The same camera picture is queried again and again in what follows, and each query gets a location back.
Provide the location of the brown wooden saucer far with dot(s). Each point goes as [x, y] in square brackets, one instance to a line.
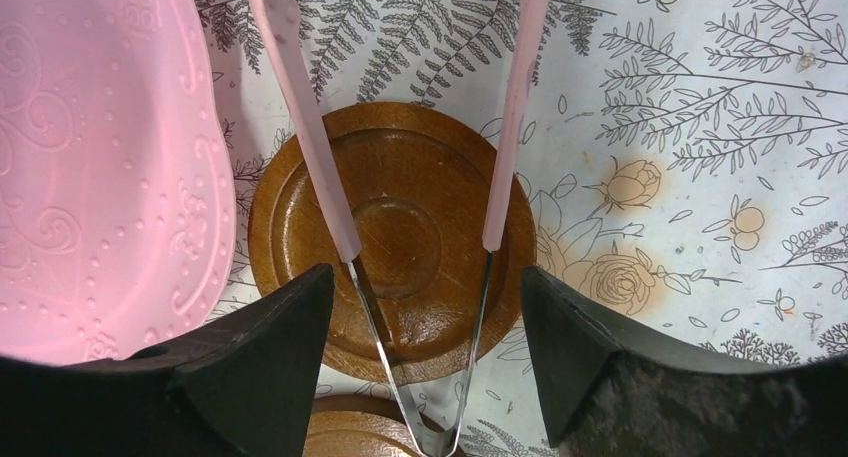
[417, 181]

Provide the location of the pink three-tier cake stand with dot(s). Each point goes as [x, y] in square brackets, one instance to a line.
[117, 197]

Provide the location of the pink handled metal tongs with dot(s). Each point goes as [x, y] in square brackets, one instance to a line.
[278, 22]

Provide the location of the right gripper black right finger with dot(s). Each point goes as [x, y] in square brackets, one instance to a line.
[611, 386]

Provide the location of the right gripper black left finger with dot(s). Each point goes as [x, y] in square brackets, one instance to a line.
[242, 385]

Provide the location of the floral grey tablecloth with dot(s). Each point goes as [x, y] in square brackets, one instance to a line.
[685, 159]

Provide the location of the brown wooden saucer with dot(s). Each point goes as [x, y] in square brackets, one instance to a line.
[417, 181]
[357, 426]

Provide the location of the brown wooden saucer near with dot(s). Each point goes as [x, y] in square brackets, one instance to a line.
[357, 426]

